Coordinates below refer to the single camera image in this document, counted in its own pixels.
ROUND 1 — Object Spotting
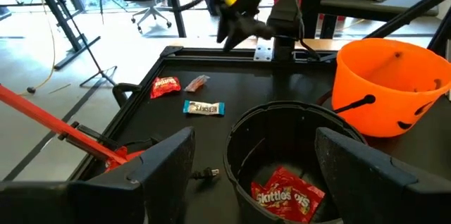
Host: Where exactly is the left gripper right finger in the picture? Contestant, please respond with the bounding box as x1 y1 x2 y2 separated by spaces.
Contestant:
315 127 451 224

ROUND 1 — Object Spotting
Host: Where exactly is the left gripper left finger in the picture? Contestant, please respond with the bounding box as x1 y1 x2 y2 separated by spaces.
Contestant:
0 127 197 224

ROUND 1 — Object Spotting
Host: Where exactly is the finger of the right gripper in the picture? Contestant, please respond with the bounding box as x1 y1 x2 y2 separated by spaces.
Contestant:
224 23 247 53
215 18 232 44

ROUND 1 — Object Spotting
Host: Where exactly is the clear candy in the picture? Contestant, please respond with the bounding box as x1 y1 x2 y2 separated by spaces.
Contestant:
183 74 211 93

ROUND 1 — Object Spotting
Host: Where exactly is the red Skittles packet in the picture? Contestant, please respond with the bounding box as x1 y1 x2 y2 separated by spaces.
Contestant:
271 166 327 224
150 75 182 100
250 178 300 220

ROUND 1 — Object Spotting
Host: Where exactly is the white blue Hershey's bar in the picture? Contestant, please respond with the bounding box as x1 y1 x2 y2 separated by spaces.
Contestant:
182 99 226 116

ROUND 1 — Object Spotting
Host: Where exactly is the orange plastic bucket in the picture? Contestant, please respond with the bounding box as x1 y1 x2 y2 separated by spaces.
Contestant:
316 37 451 139

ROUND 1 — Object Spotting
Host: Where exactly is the black plastic bucket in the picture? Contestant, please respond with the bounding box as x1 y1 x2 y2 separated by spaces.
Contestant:
223 100 367 224

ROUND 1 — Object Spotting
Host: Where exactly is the grey office chair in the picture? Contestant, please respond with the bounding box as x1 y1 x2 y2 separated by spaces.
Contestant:
130 0 173 35

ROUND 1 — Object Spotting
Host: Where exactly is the black tripod stand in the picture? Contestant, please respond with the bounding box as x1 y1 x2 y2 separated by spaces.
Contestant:
65 0 119 87

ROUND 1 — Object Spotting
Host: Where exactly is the black frame clamp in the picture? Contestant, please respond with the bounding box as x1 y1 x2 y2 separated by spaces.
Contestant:
111 82 142 108

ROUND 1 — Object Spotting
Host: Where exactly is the black camera rig frame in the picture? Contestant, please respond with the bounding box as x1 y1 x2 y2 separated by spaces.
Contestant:
362 0 451 58

